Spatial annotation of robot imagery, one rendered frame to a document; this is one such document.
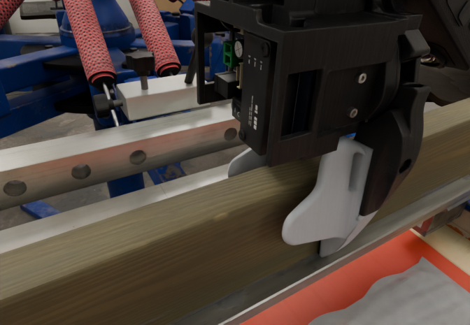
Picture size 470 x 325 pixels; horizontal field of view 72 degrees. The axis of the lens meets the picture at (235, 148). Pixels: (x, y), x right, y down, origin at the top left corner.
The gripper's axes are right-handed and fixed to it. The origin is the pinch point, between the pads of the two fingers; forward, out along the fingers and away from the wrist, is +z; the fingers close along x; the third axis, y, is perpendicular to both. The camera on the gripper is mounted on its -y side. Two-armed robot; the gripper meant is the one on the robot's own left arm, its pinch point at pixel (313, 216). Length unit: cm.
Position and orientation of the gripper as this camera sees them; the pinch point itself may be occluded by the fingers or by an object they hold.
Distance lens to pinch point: 24.2
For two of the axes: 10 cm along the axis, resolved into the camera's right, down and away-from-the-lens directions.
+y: -8.7, 2.3, -4.4
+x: 4.9, 4.7, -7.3
